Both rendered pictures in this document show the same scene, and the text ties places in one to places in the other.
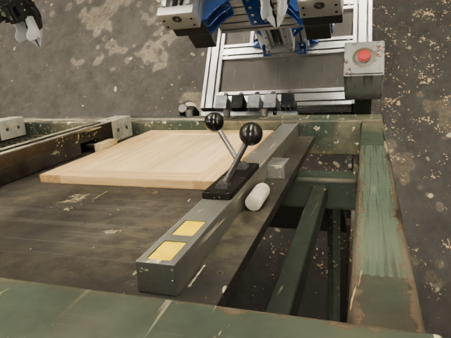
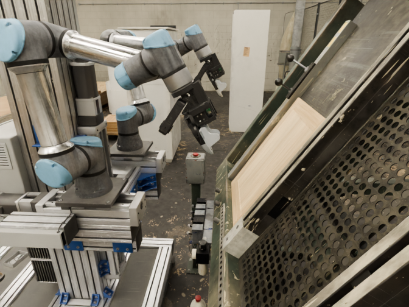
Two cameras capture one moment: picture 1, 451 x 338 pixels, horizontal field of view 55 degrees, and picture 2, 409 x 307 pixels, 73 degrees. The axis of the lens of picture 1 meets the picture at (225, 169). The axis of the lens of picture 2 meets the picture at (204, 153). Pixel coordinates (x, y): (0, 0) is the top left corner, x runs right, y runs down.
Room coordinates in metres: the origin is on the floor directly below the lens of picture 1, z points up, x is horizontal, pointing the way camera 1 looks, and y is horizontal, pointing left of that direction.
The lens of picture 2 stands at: (1.60, 0.68, 1.63)
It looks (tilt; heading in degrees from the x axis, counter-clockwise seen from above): 23 degrees down; 226
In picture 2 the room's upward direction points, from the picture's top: straight up
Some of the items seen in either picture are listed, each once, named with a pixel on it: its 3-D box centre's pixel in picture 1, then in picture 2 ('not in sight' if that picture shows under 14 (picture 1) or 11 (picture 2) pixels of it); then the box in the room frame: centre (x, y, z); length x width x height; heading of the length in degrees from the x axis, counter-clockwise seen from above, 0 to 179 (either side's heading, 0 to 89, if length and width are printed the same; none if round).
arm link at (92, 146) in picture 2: not in sight; (86, 153); (1.23, -0.38, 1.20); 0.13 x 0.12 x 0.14; 29
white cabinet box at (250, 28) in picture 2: not in sight; (246, 74); (-2.60, -2.58, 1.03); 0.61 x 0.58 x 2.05; 43
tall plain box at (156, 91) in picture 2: not in sight; (156, 95); (-0.66, -2.69, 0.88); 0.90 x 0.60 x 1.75; 43
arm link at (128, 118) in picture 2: not in sight; (128, 119); (0.86, -0.73, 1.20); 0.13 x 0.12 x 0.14; 17
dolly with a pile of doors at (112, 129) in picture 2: not in sight; (118, 127); (-0.60, -3.86, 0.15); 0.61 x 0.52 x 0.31; 43
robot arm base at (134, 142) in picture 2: not in sight; (129, 138); (0.86, -0.72, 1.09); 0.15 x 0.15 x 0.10
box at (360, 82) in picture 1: (363, 72); (195, 168); (0.51, -0.54, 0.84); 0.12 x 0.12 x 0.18; 42
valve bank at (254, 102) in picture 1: (242, 112); (200, 230); (0.79, -0.20, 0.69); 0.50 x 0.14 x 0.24; 42
